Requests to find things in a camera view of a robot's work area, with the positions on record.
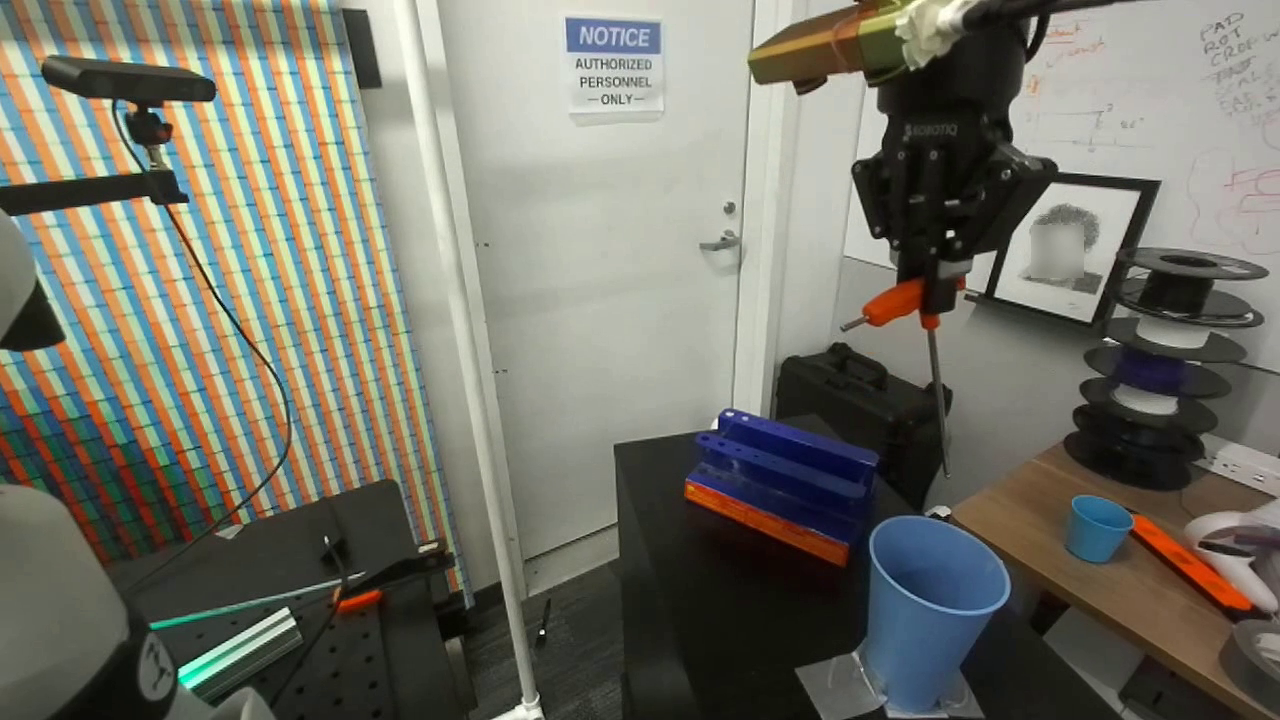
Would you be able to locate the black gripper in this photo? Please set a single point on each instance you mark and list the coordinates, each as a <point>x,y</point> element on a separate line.
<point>954,163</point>

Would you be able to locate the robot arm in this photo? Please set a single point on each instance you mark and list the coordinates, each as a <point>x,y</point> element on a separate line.
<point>853,43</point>

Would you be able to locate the framed portrait picture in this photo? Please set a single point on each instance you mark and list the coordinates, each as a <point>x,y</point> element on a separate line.
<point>1071,250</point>

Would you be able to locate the black hard case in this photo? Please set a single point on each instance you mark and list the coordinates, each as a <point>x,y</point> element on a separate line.
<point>853,404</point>

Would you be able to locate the purple filament spool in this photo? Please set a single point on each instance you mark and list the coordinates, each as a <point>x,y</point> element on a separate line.
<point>1152,370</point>

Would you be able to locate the white filament spool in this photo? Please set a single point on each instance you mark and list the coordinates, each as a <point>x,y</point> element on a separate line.
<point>1178,341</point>
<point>1145,403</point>

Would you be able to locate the blue tool rack orange base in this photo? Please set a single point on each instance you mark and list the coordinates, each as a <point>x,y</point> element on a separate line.
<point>787,481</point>

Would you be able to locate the black filament spool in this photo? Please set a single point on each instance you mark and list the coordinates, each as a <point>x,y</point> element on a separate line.
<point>1196,282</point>

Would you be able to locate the stacked filament spools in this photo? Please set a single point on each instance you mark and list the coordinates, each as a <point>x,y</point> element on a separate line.
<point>1132,446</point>

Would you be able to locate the whiteboard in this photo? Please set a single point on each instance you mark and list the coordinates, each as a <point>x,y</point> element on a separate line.
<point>1173,94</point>

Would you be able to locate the small blue cup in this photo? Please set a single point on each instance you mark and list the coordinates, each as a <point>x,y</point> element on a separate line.
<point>1096,531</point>

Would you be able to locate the large blue plastic cup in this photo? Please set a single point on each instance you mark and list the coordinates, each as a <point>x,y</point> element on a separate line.
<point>934,604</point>

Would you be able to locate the white power strip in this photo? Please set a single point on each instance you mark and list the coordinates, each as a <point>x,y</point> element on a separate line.
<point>1246,464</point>

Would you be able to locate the blue white notice sign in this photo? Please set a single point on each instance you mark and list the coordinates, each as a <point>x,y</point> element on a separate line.
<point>614,62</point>

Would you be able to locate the orange flat tool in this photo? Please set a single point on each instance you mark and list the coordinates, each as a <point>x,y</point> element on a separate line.
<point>1189,561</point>

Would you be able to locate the wooden desk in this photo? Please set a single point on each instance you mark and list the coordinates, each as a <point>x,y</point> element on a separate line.
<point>1145,603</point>

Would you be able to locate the white plastic device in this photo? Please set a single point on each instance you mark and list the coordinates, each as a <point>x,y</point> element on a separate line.
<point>1239,533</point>

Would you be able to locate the white metal pole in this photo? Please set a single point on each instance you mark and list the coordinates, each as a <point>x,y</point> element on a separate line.
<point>467,345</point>

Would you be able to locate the silver green metal bar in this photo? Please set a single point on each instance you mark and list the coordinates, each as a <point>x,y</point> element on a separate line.
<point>235,655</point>

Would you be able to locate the white grey machine housing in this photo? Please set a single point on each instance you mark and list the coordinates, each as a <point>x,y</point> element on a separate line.
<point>54,614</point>

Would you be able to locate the grey duct tape roll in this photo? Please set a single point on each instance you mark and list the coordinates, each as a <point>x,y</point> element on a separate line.
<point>1256,663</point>

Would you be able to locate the black camera on stand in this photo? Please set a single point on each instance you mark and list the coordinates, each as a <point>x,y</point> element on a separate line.
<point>126,83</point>

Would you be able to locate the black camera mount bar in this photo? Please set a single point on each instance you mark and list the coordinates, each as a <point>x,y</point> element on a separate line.
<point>85,188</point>

